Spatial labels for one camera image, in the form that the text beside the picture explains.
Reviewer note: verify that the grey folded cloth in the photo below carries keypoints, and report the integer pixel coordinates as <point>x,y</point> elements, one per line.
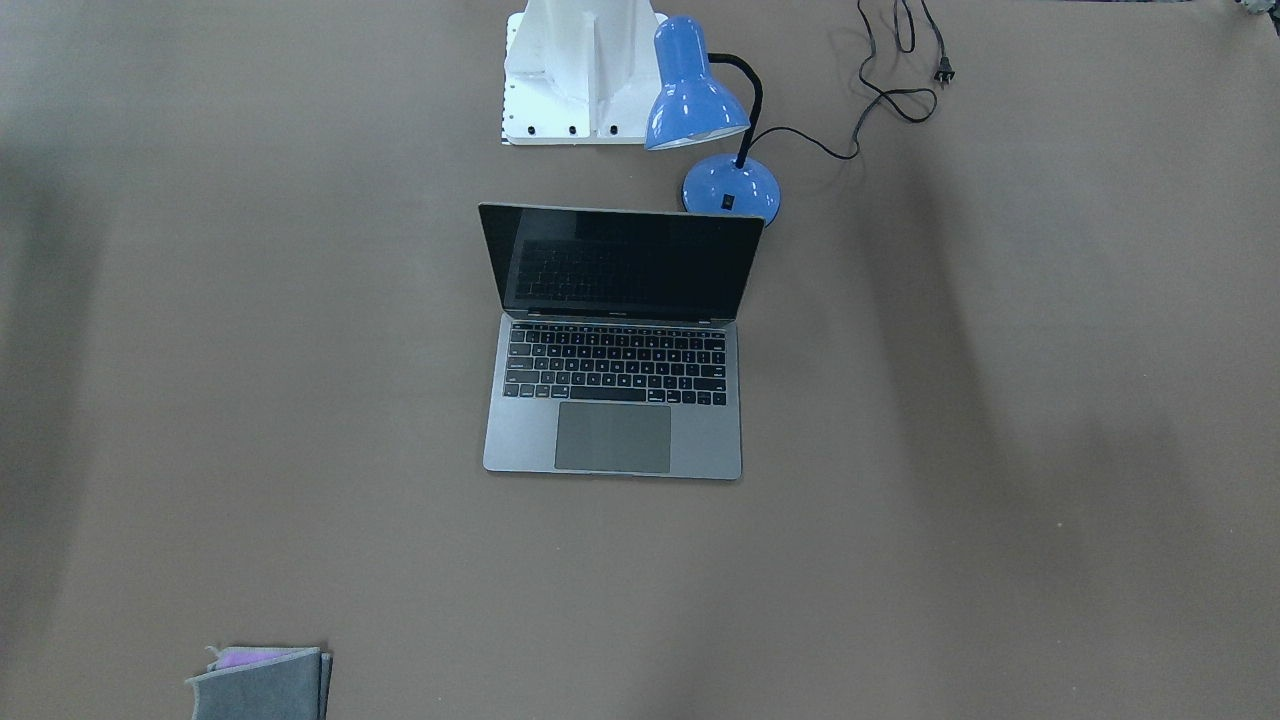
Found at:
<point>263,683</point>

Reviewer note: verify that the grey laptop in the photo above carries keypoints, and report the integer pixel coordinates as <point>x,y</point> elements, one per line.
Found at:
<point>617,350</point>

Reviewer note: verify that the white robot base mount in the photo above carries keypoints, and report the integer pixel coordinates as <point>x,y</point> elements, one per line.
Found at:
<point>580,72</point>

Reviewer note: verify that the blue desk lamp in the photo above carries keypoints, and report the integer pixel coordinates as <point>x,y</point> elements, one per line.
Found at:
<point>694,107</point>

